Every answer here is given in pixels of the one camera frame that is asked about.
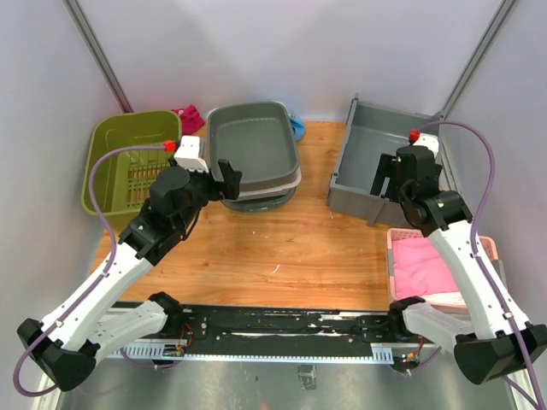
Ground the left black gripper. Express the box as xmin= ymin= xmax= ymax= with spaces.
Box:
xmin=168 ymin=155 xmax=241 ymax=231

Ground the large grey storage crate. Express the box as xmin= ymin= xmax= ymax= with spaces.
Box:
xmin=326 ymin=96 xmax=439 ymax=228

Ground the white perforated plastic basket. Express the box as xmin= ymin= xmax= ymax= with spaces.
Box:
xmin=205 ymin=100 xmax=303 ymax=202

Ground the translucent teal plastic tub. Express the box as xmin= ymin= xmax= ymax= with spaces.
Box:
xmin=221 ymin=188 xmax=297 ymax=213

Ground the dark grey plastic tub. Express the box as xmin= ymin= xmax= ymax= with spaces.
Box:
xmin=206 ymin=100 xmax=300 ymax=192

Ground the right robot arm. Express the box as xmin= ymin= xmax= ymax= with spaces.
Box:
xmin=371 ymin=144 xmax=546 ymax=384

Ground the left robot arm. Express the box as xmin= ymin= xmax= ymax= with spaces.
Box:
xmin=13 ymin=160 xmax=242 ymax=397

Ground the magenta cloth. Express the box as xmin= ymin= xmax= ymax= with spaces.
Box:
xmin=173 ymin=104 xmax=205 ymax=135

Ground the blue snack packet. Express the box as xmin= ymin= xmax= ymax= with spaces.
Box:
xmin=289 ymin=114 xmax=306 ymax=142

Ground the pink plastic basket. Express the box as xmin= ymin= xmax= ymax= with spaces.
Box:
xmin=385 ymin=226 xmax=499 ymax=316

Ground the olive green plastic basket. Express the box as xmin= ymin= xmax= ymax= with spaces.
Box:
xmin=81 ymin=110 xmax=182 ymax=232

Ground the pink towel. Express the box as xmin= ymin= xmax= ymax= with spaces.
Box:
xmin=392 ymin=237 xmax=458 ymax=299

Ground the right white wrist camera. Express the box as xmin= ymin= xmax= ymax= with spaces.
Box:
xmin=409 ymin=129 xmax=439 ymax=157

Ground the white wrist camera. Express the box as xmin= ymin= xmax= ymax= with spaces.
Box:
xmin=409 ymin=129 xmax=439 ymax=157
xmin=174 ymin=135 xmax=209 ymax=173

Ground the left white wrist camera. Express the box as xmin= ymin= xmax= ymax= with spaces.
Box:
xmin=174 ymin=135 xmax=209 ymax=173

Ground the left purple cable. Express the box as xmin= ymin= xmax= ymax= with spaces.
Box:
xmin=11 ymin=143 xmax=168 ymax=398

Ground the purple cable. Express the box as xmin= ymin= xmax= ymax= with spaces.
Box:
xmin=11 ymin=143 xmax=168 ymax=398
xmin=417 ymin=119 xmax=547 ymax=409

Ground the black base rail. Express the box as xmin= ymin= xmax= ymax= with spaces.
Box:
xmin=112 ymin=304 xmax=434 ymax=365

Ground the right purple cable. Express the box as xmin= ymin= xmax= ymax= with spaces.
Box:
xmin=417 ymin=119 xmax=547 ymax=409

